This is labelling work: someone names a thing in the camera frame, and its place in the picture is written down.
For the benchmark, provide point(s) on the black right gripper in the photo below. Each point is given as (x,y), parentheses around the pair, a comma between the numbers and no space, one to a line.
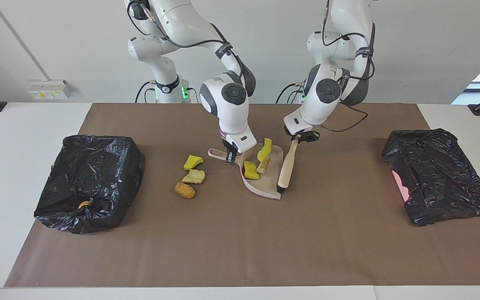
(231,148)

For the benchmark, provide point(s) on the pale bread chunk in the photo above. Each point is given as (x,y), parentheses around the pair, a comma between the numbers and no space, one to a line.
(193,177)

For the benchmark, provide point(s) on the yellow wedge sponge piece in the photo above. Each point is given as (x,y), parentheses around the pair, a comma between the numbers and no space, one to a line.
(192,162)

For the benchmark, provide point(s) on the black bag lined pink bin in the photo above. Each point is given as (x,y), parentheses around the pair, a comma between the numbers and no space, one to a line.
(440,175)

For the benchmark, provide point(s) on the yellow oblong sponge piece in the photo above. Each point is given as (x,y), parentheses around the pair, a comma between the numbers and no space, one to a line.
(266,149)

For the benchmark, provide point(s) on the brown table mat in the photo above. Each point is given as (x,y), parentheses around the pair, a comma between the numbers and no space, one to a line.
(240,271)

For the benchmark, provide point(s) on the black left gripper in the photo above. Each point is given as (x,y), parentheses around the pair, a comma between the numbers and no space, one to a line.
(296,130)

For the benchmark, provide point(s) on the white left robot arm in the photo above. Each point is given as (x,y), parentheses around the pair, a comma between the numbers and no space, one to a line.
(327,91)

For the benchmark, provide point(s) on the yellow notched sponge piece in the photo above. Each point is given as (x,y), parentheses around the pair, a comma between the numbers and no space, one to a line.
(250,171)

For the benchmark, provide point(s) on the white wall socket box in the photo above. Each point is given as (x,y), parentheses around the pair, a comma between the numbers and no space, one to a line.
(48,88)

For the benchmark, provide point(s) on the pale pink dustpan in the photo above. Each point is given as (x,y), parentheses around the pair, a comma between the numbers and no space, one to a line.
(271,185)

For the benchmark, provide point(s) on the striped bread roll piece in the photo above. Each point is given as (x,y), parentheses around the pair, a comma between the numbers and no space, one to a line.
(263,165)

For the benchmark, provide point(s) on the beige hand brush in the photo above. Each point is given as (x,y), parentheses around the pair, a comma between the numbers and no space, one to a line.
(286,166)

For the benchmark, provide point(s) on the brown fried food piece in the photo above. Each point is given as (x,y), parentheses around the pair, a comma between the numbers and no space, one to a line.
(185,190)

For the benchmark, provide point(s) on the small orange bread scrap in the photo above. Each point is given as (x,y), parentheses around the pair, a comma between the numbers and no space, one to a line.
(84,204)

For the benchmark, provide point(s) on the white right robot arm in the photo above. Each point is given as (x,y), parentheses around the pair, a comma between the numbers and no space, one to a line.
(231,104)

